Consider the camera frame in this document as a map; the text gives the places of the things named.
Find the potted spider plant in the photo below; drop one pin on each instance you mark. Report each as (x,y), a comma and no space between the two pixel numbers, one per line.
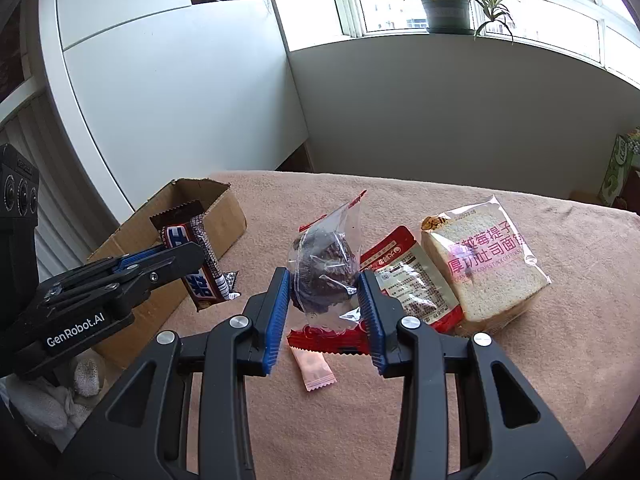
(445,12)

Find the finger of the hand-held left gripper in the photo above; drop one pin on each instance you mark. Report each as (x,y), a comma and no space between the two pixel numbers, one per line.
(165,272)
(140,258)

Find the dark muffin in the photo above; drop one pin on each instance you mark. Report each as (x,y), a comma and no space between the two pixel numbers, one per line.
(325,270)

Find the pink candy packet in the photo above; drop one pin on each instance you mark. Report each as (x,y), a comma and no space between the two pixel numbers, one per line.
(312,370)

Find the large brown chocolate bar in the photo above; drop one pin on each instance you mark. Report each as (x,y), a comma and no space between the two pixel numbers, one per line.
(192,232)

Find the red snack pouch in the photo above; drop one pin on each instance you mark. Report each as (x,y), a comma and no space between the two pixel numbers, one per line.
(415,280)

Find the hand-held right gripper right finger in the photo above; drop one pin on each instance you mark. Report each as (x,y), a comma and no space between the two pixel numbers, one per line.
(372,320)

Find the white cabinet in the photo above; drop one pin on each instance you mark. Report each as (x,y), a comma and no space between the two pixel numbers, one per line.
(175,85)

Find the green carton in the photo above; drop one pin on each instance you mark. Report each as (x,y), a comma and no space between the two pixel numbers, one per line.
(620,170)

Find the white cloth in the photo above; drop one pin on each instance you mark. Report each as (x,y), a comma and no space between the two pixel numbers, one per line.
(40,400)

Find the sliced bread in clear packet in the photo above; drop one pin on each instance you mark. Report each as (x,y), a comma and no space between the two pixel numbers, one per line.
(490,270)

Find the brown cardboard box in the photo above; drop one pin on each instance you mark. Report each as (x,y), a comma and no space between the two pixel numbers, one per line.
(220,220)

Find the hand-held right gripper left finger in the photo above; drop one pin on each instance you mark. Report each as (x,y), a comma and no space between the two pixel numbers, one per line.
(277,320)

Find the white framed window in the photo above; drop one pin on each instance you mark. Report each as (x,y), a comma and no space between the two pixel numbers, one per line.
(390,7)

